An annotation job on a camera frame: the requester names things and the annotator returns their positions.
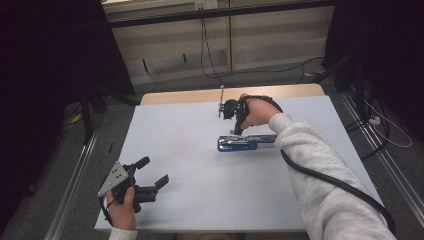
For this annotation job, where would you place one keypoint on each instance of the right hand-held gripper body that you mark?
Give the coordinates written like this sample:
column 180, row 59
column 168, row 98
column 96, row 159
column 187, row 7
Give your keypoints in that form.
column 231, row 108

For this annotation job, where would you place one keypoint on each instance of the white power strip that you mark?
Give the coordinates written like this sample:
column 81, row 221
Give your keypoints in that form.
column 374, row 120

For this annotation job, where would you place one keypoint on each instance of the blue stapler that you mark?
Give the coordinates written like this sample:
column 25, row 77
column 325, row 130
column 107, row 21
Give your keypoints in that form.
column 233, row 145

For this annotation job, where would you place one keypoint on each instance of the black metal bar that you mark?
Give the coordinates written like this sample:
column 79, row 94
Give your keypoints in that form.
column 216, row 13

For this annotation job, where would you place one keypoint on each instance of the black curtain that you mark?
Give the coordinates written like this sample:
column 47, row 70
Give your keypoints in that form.
column 40, row 66
column 383, row 50

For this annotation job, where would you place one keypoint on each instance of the beige wooden cabinet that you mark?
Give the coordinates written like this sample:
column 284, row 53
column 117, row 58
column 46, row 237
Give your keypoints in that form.
column 266, row 46

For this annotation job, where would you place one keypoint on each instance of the white wall socket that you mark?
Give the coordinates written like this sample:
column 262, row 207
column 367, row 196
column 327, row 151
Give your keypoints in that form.
column 206, row 4

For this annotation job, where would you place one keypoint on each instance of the person's right hand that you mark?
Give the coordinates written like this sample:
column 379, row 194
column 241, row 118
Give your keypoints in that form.
column 260, row 111

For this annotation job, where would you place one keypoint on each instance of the black metal stand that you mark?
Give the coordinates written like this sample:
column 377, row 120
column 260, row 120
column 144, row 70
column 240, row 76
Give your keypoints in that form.
column 88, row 113

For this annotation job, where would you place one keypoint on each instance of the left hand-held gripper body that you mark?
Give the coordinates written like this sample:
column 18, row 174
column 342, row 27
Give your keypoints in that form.
column 115, row 178

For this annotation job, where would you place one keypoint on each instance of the person's left hand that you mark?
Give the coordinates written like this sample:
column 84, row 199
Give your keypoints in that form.
column 122, row 215

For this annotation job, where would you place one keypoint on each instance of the metal floor rail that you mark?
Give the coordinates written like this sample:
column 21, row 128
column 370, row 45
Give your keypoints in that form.
column 71, row 186
column 390, row 166

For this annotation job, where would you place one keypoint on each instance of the white table mat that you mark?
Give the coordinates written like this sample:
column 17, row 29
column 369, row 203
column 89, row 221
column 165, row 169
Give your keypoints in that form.
column 200, row 186

